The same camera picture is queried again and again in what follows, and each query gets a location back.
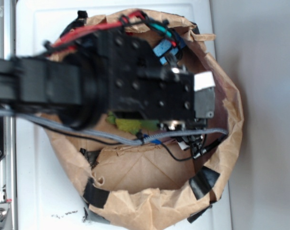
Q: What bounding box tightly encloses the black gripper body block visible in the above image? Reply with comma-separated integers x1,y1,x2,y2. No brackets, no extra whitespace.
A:
98,31,195,121

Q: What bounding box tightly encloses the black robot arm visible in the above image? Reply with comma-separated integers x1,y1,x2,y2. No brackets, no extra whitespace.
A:
0,30,197,130

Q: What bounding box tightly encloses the green fuzzy plush toy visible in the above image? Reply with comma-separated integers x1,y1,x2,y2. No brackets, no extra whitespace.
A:
106,112,159,135

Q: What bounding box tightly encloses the blue sponge block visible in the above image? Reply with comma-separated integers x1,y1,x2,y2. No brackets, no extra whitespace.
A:
152,39,186,65

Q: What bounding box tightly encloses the brown paper bag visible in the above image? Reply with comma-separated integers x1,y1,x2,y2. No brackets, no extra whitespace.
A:
47,10,244,230

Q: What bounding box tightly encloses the grey braided cable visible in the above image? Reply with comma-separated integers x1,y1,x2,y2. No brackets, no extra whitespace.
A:
0,109,229,147

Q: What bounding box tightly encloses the red wire bundle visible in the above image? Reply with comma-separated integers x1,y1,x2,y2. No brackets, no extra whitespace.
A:
50,10,145,50

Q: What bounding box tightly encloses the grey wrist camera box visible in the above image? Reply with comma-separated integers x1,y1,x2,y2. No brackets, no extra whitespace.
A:
194,71,215,118

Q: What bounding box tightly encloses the black cable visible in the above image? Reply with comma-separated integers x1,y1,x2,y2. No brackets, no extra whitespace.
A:
70,133,228,162

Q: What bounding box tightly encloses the aluminium rail with bracket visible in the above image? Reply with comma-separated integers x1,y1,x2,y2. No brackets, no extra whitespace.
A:
0,0,18,230

